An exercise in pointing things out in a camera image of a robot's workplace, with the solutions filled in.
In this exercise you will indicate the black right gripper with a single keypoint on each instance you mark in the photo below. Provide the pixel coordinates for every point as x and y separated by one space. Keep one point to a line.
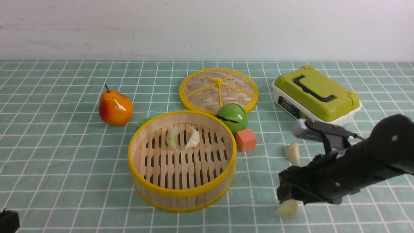
327 179

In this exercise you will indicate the cream dumpling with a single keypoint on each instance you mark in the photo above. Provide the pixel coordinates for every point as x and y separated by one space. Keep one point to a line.
194 139
292 153

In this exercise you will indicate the pale green dumpling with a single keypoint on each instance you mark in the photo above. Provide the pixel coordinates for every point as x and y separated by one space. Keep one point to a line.
173 137
287 209

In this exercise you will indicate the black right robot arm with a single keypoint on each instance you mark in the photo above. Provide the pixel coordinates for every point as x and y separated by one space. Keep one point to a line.
392 127

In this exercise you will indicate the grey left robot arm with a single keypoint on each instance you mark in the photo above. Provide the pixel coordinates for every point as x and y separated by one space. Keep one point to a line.
9 221

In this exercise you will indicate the bamboo steamer tray yellow rim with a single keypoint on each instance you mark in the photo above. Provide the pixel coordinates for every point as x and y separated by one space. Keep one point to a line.
183 180

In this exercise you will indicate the woven bamboo steamer lid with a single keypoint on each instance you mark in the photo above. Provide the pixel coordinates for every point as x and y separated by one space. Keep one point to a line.
209 89

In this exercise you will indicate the orange foam cube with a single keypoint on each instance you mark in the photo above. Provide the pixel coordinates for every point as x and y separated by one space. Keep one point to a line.
246 140

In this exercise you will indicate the green white lunch box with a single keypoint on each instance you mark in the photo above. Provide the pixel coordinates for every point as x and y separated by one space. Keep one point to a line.
308 93

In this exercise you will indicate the green toy apple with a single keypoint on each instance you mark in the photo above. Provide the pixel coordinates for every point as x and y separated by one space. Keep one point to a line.
233 116

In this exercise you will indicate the small green block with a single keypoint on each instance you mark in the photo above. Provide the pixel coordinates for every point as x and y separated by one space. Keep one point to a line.
142 121

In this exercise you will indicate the orange red toy pear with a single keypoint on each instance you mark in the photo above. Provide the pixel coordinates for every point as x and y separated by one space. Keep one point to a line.
115 109

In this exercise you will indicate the green checkered tablecloth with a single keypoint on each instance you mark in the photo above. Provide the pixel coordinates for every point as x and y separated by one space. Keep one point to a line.
64 170

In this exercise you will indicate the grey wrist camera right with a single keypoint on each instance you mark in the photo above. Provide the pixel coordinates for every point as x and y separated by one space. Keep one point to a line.
333 137

